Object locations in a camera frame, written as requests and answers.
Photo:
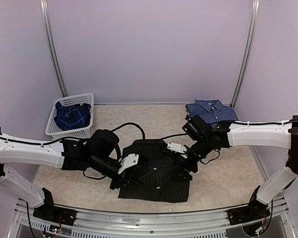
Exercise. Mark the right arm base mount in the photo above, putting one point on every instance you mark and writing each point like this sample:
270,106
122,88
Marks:
248,213

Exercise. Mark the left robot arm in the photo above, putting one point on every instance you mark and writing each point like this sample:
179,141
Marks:
100,152

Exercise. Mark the blue checked shirt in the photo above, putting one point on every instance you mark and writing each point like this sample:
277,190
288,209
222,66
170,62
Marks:
211,111

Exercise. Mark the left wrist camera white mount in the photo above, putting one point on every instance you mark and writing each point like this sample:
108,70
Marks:
134,161

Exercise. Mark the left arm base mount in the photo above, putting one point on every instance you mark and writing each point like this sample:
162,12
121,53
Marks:
50,212

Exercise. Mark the right aluminium frame post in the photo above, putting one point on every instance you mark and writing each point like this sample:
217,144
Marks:
247,52

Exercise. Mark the front aluminium rail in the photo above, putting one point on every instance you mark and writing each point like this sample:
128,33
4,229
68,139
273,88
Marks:
106,216

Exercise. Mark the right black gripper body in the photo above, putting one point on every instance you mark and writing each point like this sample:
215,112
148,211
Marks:
193,166

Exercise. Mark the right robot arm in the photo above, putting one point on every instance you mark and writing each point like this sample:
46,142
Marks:
229,133

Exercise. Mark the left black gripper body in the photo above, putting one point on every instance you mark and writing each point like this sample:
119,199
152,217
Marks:
118,181

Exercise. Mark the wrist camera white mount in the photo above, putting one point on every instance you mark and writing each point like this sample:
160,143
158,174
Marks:
134,161
174,150

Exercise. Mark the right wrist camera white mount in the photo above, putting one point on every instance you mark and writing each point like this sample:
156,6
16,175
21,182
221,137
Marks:
174,150

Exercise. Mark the dark blue plaid shirt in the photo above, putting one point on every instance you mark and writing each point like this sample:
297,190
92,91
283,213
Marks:
72,117

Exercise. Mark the aluminium frame post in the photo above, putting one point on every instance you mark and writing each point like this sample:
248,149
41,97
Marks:
51,45
247,52

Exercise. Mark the left aluminium frame post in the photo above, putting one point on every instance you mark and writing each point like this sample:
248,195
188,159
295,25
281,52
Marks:
51,45

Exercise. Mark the black pinstripe long sleeve shirt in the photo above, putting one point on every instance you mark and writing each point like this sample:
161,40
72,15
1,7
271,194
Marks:
155,175

